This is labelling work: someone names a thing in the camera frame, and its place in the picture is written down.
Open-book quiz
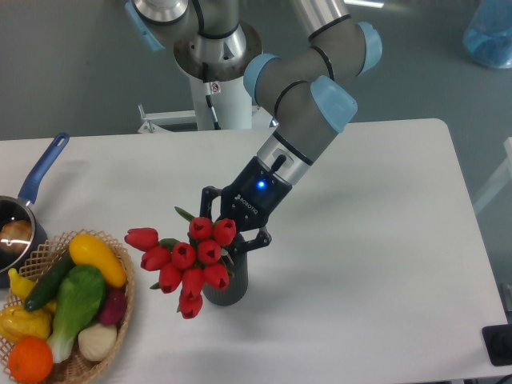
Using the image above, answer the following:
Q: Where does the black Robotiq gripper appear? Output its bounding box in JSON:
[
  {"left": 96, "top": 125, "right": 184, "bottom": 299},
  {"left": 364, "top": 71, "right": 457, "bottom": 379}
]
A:
[{"left": 199, "top": 156, "right": 292, "bottom": 254}]

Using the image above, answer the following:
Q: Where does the red tulip bouquet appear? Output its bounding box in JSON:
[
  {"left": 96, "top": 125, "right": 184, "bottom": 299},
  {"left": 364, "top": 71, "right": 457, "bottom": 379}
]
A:
[{"left": 124, "top": 207, "right": 237, "bottom": 319}]

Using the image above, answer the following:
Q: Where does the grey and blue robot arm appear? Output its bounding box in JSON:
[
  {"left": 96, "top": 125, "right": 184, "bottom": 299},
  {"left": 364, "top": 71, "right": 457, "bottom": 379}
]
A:
[{"left": 125, "top": 1, "right": 382, "bottom": 255}]

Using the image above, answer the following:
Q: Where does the dark grey ribbed vase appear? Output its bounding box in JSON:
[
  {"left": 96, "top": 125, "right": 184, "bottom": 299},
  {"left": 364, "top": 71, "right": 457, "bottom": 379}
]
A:
[{"left": 202, "top": 234, "right": 248, "bottom": 306}]

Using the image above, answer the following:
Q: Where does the purple red onion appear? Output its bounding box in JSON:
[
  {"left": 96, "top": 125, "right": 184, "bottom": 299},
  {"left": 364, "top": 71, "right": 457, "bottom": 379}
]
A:
[{"left": 98, "top": 288, "right": 127, "bottom": 326}]

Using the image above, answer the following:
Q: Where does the yellow squash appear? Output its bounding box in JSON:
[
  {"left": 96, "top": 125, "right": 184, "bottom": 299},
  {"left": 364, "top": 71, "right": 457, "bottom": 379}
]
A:
[{"left": 69, "top": 234, "right": 127, "bottom": 288}]

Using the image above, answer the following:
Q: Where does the green bok choy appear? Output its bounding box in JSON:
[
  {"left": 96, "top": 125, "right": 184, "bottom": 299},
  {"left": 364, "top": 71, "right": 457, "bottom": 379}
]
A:
[{"left": 47, "top": 265, "right": 106, "bottom": 364}]

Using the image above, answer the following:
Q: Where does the white garlic bulb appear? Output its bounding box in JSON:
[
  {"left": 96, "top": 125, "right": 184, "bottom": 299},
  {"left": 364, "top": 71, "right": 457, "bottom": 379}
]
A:
[{"left": 78, "top": 323, "right": 117, "bottom": 362}]

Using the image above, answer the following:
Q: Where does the dark green cucumber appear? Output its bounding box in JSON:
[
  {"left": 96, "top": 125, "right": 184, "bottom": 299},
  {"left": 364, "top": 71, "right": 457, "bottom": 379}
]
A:
[{"left": 24, "top": 253, "right": 75, "bottom": 311}]

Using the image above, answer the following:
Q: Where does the woven wicker basket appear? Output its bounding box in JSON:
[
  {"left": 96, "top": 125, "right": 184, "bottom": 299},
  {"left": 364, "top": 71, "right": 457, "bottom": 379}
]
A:
[{"left": 17, "top": 229, "right": 135, "bottom": 383}]

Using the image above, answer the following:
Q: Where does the brown bread roll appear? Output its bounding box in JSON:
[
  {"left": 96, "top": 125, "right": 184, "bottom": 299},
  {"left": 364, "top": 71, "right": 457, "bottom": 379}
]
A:
[{"left": 1, "top": 220, "right": 32, "bottom": 254}]

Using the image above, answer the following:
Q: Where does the yellow banana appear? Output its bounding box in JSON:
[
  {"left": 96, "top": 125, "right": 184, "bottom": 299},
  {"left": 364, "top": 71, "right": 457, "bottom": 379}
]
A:
[{"left": 8, "top": 268, "right": 36, "bottom": 302}]

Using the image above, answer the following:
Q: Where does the yellow orange gourd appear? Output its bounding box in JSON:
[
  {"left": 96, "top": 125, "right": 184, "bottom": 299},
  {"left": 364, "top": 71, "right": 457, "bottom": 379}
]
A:
[{"left": 1, "top": 305, "right": 53, "bottom": 344}]

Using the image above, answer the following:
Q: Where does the orange fruit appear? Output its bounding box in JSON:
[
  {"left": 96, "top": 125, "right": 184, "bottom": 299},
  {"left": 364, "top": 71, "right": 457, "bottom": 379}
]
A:
[{"left": 7, "top": 337, "right": 54, "bottom": 383}]

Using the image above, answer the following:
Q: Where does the black device at edge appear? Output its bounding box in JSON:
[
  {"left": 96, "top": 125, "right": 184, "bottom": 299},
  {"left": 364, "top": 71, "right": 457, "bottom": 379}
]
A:
[{"left": 482, "top": 324, "right": 512, "bottom": 366}]

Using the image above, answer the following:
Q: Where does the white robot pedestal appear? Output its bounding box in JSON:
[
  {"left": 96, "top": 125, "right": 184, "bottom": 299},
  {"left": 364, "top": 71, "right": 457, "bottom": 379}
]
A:
[{"left": 138, "top": 21, "right": 277, "bottom": 134}]

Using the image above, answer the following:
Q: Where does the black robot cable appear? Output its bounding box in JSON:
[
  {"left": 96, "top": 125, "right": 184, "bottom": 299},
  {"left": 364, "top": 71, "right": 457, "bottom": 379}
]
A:
[{"left": 201, "top": 62, "right": 222, "bottom": 130}]

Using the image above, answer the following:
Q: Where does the blue handled saucepan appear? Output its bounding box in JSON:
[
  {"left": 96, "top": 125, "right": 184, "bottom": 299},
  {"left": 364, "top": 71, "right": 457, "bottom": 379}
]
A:
[{"left": 1, "top": 133, "right": 70, "bottom": 289}]

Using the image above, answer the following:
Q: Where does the white frame at right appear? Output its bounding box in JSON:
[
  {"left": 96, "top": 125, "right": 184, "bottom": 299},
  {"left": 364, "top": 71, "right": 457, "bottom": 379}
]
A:
[{"left": 473, "top": 137, "right": 511, "bottom": 215}]

